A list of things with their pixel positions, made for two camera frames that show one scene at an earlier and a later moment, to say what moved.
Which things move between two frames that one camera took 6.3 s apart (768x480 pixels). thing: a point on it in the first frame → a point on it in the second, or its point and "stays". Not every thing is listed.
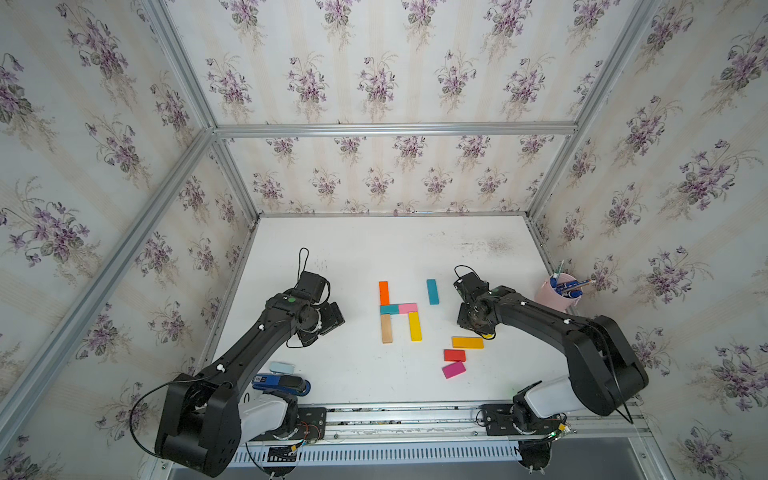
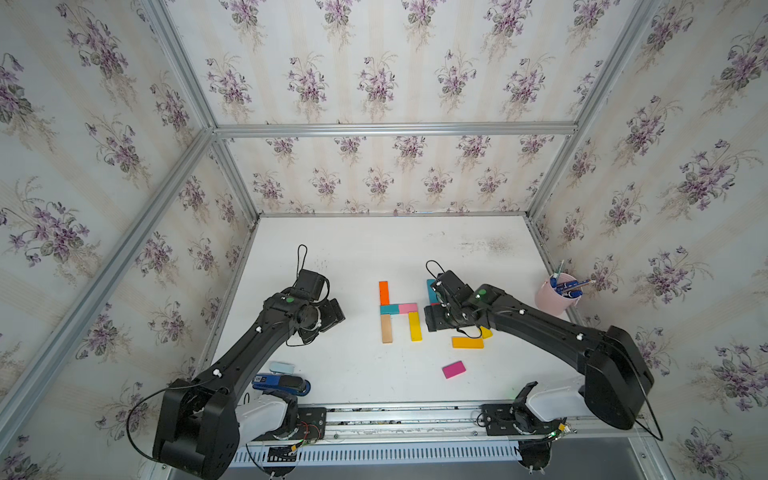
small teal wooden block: [389, 309] stays
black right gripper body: [467, 319] → [442, 315]
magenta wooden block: [453, 369] stays
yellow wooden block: [415, 328] stays
